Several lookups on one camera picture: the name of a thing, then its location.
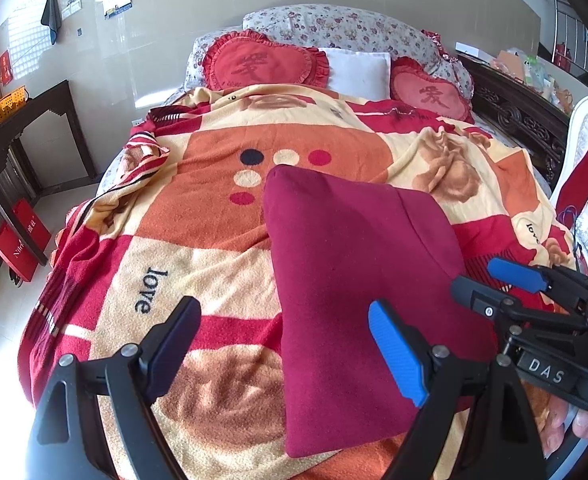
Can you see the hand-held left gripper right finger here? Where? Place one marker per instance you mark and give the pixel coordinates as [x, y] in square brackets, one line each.
[399, 350]

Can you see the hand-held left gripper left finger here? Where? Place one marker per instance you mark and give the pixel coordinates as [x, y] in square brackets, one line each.
[173, 345]

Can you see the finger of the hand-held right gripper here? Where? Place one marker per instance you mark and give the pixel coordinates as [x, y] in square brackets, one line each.
[479, 300]
[516, 272]

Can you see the maroon knitted garment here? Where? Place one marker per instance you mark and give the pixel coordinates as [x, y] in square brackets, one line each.
[349, 260]

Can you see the person's right hand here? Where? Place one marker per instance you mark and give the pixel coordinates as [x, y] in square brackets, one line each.
[581, 422]

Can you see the red cloth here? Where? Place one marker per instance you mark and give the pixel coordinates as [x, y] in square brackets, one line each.
[581, 170]

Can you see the orange red printed blanket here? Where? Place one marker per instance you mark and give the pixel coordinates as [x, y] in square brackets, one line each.
[198, 200]

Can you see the dark wooden carved headboard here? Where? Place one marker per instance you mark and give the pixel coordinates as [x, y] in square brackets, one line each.
[514, 110]

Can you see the red heart-shaped frilled pillow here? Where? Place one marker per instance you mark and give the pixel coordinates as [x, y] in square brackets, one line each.
[264, 62]
[426, 95]

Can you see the pile of assorted packets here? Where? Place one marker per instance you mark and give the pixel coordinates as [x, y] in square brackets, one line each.
[534, 72]

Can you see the red fire extinguisher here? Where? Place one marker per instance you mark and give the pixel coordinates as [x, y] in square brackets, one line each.
[562, 56]

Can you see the metal stair railing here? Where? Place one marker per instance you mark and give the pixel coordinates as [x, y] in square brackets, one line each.
[566, 25]

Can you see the white pillow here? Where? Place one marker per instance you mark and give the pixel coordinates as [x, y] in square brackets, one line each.
[359, 72]

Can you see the dark wooden console table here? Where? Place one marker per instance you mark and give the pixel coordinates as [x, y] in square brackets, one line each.
[48, 100]

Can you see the yellow plastic basket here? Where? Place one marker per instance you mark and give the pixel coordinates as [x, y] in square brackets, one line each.
[6, 104]

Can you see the dark hanging cloth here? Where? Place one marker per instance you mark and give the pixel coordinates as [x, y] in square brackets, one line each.
[51, 10]

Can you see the red wall paper decoration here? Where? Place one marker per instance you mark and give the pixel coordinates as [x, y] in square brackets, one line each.
[5, 67]

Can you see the white wall plate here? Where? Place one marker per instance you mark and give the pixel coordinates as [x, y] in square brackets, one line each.
[72, 7]

